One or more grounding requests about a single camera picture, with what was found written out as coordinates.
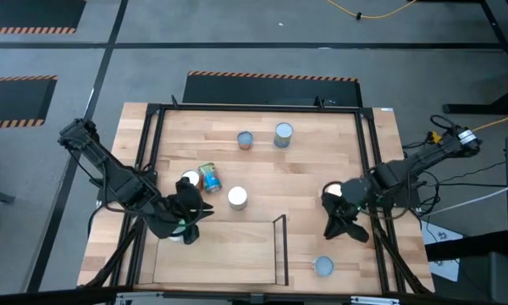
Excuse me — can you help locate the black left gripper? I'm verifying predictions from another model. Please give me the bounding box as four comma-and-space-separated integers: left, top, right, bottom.
168, 177, 215, 246

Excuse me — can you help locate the green Oranges label can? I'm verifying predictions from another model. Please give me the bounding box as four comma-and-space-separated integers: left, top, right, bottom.
168, 226, 186, 244
323, 181, 345, 199

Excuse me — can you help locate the thin yellow floor cable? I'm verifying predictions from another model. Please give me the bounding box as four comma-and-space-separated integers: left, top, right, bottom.
328, 0, 418, 21

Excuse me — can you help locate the black floor beam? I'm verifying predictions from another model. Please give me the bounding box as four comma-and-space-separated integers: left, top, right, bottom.
425, 230, 508, 262

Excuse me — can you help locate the yellow extension cord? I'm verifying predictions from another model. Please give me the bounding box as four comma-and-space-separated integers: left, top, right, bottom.
427, 108, 508, 146

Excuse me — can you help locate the black stand base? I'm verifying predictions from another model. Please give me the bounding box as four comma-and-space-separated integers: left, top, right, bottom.
443, 0, 508, 115

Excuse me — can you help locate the black table frame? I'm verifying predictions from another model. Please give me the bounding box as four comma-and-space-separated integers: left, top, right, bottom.
82, 95, 435, 297

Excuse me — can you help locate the bluish tin can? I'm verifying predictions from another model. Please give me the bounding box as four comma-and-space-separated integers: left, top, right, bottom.
312, 255, 335, 279

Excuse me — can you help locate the blue peaches label can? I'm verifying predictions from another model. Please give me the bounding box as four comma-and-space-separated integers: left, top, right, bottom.
227, 186, 249, 212

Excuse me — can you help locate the white floor cable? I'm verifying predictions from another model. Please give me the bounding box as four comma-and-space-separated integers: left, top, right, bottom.
422, 178, 508, 217

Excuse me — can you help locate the red Pineapple label can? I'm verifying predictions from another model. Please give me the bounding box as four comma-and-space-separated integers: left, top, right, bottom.
180, 169, 204, 192

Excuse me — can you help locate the tall blue Cherries can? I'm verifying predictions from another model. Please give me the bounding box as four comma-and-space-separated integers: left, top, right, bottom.
273, 121, 295, 149

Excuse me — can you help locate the wooden shelf with black frame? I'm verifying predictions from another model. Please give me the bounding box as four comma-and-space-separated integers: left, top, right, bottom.
137, 213, 290, 287

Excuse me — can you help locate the teal Tomatoes label can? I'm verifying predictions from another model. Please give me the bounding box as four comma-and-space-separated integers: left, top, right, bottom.
197, 163, 223, 195

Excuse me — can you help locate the long black hazard-striped floor mat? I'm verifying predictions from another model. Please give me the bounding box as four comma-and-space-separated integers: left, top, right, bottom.
181, 70, 364, 108

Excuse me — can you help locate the small teal orange-slices can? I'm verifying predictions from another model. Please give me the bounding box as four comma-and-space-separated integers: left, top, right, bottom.
236, 130, 254, 151

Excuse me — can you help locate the white paper sheet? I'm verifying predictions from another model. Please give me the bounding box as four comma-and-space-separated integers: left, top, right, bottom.
421, 219, 462, 283

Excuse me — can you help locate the black crossbar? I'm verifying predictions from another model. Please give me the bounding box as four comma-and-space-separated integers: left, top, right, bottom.
0, 286, 433, 305

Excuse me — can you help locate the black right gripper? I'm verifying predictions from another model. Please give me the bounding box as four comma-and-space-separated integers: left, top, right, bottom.
321, 180, 372, 244

